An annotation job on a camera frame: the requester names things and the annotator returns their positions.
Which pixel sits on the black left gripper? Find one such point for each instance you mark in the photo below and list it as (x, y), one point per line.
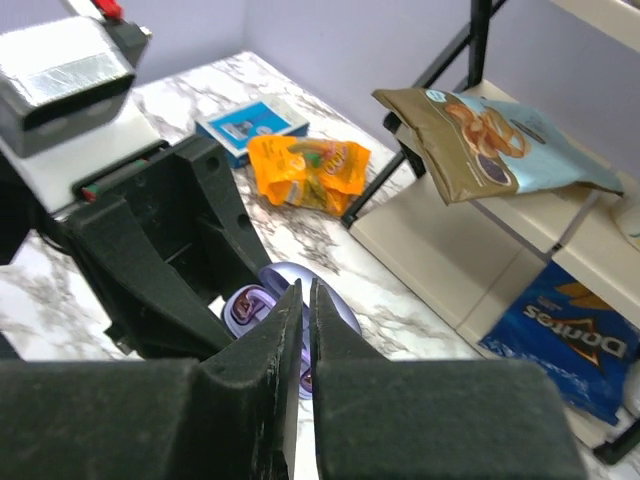
(163, 216)

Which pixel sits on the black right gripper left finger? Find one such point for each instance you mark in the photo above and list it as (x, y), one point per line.
(232, 416)

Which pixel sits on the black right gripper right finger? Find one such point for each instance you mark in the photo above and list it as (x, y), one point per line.
(375, 418)

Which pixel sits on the purple earbud one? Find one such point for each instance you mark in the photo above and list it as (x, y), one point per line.
(247, 305)
(306, 382)

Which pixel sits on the blue razor box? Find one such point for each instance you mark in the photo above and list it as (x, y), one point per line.
(235, 127)

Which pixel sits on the orange snack bag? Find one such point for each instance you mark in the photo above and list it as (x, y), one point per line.
(312, 173)

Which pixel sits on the blue Doritos bag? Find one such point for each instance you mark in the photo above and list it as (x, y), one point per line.
(583, 344)

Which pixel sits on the teal gold chip bag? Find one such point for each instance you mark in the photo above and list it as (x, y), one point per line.
(478, 148)

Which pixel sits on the white mug on shelf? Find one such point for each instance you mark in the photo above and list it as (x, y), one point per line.
(625, 214)

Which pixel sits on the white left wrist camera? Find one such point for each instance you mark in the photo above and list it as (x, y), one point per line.
(66, 109)

